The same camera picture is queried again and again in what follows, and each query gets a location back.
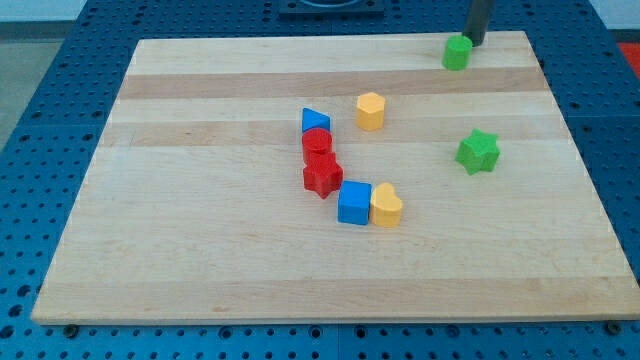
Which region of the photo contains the red star block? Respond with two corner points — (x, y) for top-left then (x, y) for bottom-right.
(303, 152), (344, 199)

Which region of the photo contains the yellow heart block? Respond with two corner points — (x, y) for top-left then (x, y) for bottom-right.
(369, 183), (403, 228)

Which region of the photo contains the green star block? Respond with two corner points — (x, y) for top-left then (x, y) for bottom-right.
(455, 128), (501, 175)

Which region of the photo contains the wooden board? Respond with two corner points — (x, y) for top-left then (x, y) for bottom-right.
(31, 31), (639, 326)

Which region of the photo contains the blue cube block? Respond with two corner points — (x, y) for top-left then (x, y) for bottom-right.
(337, 180), (372, 225)

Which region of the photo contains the red cylinder block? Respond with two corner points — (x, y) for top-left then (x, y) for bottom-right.
(301, 128), (333, 164)

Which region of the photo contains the blue triangle block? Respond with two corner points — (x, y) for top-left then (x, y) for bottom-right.
(301, 108), (331, 132)

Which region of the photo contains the yellow hexagon block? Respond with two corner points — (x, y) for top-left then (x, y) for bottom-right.
(356, 92), (386, 131)

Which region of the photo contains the green cylinder block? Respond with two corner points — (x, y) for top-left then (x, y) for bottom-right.
(442, 35), (473, 71)

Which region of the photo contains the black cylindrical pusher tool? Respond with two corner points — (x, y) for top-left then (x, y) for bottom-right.
(462, 0), (495, 47)

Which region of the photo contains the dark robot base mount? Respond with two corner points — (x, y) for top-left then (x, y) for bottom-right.
(278, 0), (385, 18)

